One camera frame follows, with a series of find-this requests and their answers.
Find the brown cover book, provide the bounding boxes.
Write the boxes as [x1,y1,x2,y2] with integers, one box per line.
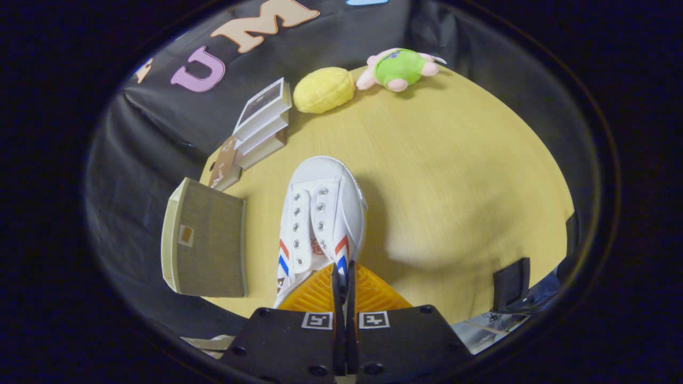
[207,136,243,191]

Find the grey fabric storage box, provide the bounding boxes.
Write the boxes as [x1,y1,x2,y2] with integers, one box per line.
[161,177,249,298]

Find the white paperback book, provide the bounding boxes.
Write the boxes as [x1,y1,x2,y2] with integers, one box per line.
[235,109,290,155]

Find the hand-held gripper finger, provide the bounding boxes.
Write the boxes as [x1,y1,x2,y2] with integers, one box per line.
[221,262,345,384]
[345,262,473,384]

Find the black flat panel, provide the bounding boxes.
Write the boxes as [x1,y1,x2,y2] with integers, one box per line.
[492,258,532,313]

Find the yellow plush toy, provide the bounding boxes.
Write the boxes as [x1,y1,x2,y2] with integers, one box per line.
[293,67,356,114]

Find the white book portrait cover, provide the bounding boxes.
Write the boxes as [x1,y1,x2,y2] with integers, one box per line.
[233,78,292,140]

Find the thick tan cover book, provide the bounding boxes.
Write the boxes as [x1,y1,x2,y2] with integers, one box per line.
[237,131,287,170]

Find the white canvas shoe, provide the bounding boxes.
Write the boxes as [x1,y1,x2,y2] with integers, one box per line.
[273,156,369,321]

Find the pink and green plush toy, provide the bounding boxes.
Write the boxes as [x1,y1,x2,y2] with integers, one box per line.
[356,48,446,93]

